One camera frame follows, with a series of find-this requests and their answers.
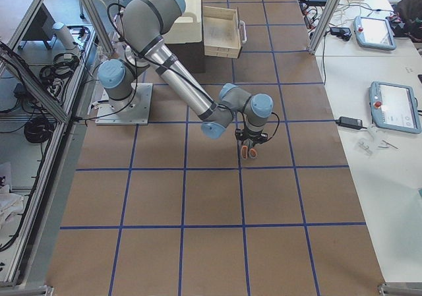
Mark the orange grey scissors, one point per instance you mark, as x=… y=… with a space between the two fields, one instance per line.
x=248 y=151

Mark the far teach pendant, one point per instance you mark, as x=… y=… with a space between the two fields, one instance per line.
x=374 y=33

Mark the teach pendant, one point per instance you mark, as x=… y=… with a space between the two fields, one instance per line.
x=374 y=33
x=394 y=107

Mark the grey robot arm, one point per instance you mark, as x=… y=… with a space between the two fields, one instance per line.
x=144 y=24

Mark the black power adapter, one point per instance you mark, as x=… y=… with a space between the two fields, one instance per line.
x=348 y=122

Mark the white plastic tray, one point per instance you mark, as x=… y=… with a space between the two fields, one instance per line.
x=188 y=27

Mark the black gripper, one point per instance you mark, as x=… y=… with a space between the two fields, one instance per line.
x=249 y=141

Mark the aluminium frame post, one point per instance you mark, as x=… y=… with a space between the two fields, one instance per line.
x=330 y=7

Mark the dark brown drawer cabinet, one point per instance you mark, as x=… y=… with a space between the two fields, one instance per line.
x=191 y=55

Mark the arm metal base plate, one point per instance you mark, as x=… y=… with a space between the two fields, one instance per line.
x=134 y=110

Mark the near teach pendant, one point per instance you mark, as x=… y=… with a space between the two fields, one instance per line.
x=394 y=107

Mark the wooden drawer with white handle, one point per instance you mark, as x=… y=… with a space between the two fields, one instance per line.
x=224 y=33

